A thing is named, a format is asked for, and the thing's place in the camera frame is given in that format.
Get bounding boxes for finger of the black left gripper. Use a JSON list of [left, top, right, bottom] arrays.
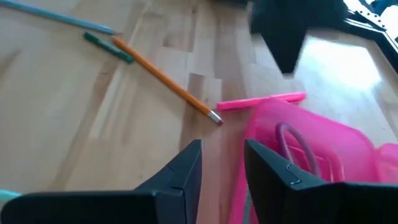
[[260, 30, 308, 75]]

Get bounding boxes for purple rubber loop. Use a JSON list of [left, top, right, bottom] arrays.
[[274, 122, 322, 177]]

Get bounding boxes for light teal object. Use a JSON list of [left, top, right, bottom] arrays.
[[0, 189, 22, 203]]

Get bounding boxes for pink plastic supply box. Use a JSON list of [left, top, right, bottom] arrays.
[[228, 96, 398, 224]]

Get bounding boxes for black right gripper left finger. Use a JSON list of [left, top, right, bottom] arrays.
[[0, 139, 203, 224]]

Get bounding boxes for orange pencil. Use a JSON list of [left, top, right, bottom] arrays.
[[111, 36, 224, 126]]

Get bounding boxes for teal pencil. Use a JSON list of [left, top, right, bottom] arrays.
[[0, 0, 121, 36]]

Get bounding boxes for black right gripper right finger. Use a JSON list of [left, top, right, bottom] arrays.
[[244, 138, 398, 224]]

